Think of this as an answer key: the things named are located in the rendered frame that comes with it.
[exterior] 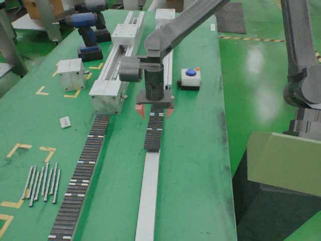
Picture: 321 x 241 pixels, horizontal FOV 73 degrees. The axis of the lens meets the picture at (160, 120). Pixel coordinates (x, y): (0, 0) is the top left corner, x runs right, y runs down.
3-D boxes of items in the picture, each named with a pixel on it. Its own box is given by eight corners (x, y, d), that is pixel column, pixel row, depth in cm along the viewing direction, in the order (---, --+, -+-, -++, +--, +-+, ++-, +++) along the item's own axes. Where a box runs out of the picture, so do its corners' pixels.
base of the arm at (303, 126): (337, 144, 52) (312, 141, 64) (343, 111, 52) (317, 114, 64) (297, 137, 54) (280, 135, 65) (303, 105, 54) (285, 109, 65)
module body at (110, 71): (124, 100, 89) (122, 83, 83) (100, 99, 89) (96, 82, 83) (145, 24, 146) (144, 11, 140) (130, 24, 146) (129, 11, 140)
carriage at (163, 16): (174, 30, 124) (174, 18, 120) (155, 30, 125) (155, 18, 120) (174, 20, 136) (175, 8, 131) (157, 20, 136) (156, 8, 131)
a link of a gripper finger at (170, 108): (153, 112, 78) (152, 90, 71) (173, 112, 77) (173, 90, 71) (152, 125, 73) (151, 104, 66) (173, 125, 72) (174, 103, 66)
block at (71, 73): (91, 88, 94) (86, 69, 88) (64, 92, 92) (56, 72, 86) (92, 76, 101) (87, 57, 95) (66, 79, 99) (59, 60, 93)
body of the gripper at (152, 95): (140, 94, 72) (138, 74, 67) (170, 94, 72) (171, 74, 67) (138, 106, 67) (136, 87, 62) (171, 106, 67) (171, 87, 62)
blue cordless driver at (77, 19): (105, 59, 113) (97, 14, 97) (65, 65, 108) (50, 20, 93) (103, 52, 118) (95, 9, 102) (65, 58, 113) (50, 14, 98)
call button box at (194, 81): (199, 91, 93) (201, 78, 89) (176, 90, 93) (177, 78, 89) (197, 80, 99) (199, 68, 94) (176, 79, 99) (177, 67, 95)
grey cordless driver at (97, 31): (113, 40, 128) (107, 0, 113) (79, 45, 123) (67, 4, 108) (111, 35, 133) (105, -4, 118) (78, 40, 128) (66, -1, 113)
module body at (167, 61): (170, 101, 88) (171, 84, 82) (146, 101, 88) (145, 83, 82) (173, 25, 145) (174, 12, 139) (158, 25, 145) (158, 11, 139)
